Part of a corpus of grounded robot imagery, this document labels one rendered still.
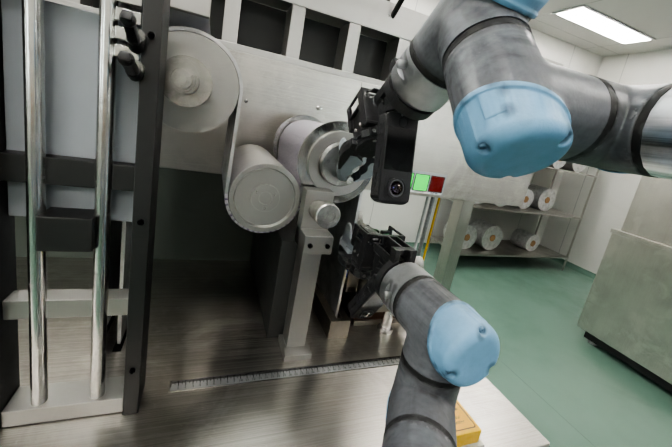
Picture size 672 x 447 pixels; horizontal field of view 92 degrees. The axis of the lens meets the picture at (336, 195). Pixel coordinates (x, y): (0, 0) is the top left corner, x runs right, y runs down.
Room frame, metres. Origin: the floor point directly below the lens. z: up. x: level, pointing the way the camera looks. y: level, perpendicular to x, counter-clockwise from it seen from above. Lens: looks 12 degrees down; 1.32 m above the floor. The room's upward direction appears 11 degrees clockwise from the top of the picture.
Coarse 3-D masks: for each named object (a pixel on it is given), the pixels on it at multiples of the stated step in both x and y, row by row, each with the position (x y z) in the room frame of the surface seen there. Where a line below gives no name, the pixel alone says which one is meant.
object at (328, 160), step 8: (336, 144) 0.56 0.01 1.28; (328, 152) 0.55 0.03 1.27; (336, 152) 0.55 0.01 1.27; (320, 160) 0.56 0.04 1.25; (328, 160) 0.55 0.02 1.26; (336, 160) 0.56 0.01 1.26; (320, 168) 0.55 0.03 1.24; (328, 168) 0.55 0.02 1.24; (336, 168) 0.56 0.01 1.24; (328, 176) 0.55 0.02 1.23; (336, 176) 0.56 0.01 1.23; (336, 184) 0.56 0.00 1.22; (344, 184) 0.56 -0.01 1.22
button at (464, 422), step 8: (456, 408) 0.44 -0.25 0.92; (456, 416) 0.42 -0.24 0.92; (464, 416) 0.42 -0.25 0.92; (456, 424) 0.41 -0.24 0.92; (464, 424) 0.41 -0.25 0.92; (472, 424) 0.41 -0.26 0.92; (456, 432) 0.39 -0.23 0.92; (464, 432) 0.39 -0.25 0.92; (472, 432) 0.40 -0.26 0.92; (480, 432) 0.40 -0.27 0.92; (464, 440) 0.39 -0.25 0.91; (472, 440) 0.40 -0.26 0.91
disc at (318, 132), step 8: (320, 128) 0.56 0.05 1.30; (328, 128) 0.57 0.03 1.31; (336, 128) 0.57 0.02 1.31; (344, 128) 0.58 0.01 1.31; (312, 136) 0.56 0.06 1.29; (320, 136) 0.56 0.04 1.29; (304, 144) 0.55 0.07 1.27; (312, 144) 0.56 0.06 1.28; (304, 152) 0.55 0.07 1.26; (304, 160) 0.55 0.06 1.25; (304, 168) 0.56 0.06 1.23; (304, 176) 0.56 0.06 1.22; (304, 184) 0.56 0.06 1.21; (312, 184) 0.56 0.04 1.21; (352, 192) 0.59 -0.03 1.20; (360, 192) 0.60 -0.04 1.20; (336, 200) 0.58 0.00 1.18; (344, 200) 0.59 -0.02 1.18
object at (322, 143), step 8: (328, 136) 0.56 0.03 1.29; (336, 136) 0.56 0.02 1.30; (344, 136) 0.57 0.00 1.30; (352, 136) 0.58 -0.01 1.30; (320, 144) 0.55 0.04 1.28; (328, 144) 0.56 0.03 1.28; (312, 152) 0.55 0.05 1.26; (320, 152) 0.56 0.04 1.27; (312, 160) 0.55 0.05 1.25; (312, 168) 0.55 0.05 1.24; (312, 176) 0.55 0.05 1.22; (320, 176) 0.56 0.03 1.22; (320, 184) 0.56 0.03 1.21; (328, 184) 0.57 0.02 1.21; (352, 184) 0.58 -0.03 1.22; (360, 184) 0.59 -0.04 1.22; (336, 192) 0.57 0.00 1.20; (344, 192) 0.58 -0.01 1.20
